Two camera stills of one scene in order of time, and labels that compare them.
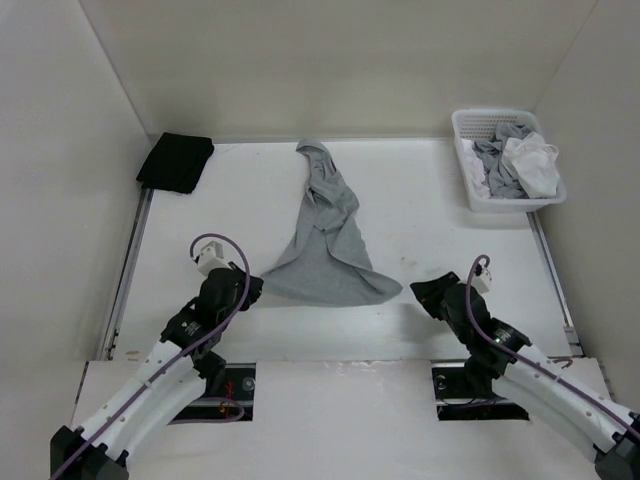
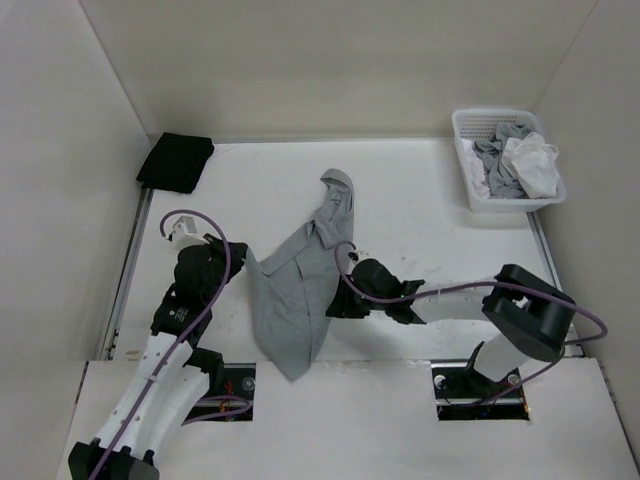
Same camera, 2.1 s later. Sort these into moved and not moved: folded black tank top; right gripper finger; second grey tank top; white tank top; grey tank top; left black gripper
Moved: right gripper finger; grey tank top; left black gripper
Not moved: white tank top; folded black tank top; second grey tank top
